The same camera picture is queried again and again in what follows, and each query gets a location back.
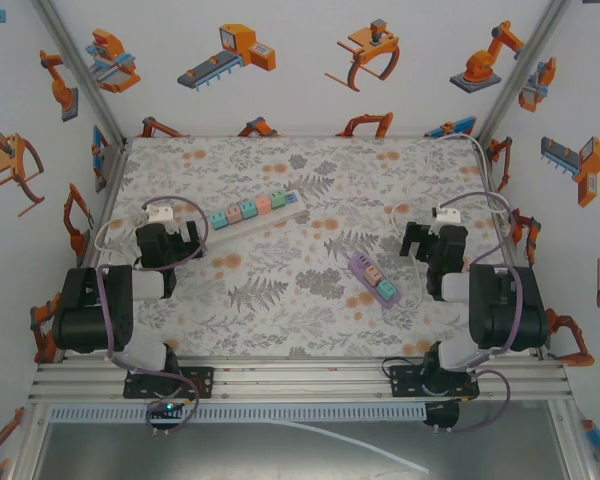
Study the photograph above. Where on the pink USB charger plug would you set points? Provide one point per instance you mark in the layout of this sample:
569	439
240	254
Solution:
264	205
373	273
235	215

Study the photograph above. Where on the teal USB charger plug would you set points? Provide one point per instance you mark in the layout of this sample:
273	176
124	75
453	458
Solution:
219	220
249	210
386	289

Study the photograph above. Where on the short purple power strip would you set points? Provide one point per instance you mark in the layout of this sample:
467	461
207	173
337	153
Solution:
360	262

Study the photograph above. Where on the long white power strip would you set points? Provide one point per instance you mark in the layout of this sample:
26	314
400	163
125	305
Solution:
280	216

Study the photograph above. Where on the green USB charger plug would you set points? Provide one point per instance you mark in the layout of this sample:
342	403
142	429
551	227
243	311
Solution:
279	199

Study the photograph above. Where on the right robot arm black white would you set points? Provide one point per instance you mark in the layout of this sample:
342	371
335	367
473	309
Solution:
500	310

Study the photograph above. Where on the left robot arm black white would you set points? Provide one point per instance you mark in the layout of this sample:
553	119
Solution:
90	310

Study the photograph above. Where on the floral patterned tablecloth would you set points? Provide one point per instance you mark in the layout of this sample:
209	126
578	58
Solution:
280	310

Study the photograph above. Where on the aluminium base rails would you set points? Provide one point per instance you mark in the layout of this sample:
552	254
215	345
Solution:
300	380

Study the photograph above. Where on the black controller box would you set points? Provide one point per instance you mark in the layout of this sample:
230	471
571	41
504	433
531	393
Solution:
442	415

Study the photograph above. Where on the black controller board blue light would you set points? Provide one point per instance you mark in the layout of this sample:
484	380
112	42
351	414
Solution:
166	415

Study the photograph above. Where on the thin white tube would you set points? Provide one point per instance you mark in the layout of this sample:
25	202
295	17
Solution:
360	446

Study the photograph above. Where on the aluminium side rail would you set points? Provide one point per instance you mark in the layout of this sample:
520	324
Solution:
514	255
105	202

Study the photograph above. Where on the aluminium corner post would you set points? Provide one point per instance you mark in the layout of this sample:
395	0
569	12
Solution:
83	70
522	70

